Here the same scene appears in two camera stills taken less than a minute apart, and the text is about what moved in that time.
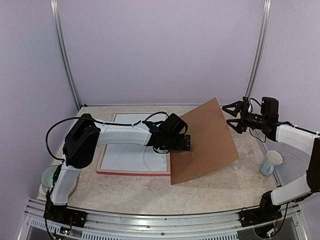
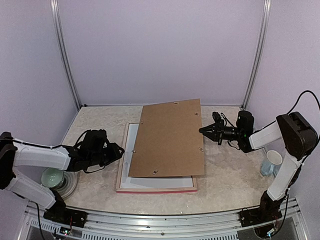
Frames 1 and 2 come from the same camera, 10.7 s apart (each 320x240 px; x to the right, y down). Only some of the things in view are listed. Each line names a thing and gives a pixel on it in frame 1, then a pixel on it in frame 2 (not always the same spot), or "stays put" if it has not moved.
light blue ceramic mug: x=273 y=158 stays put
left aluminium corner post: x=54 y=8 stays put
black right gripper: x=241 y=127 -> x=218 y=131
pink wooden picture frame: x=132 y=172 -> x=146 y=190
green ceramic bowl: x=46 y=177 stays put
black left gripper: x=182 y=146 -> x=115 y=154
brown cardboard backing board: x=212 y=143 -> x=168 y=142
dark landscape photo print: x=133 y=156 -> x=127 y=182
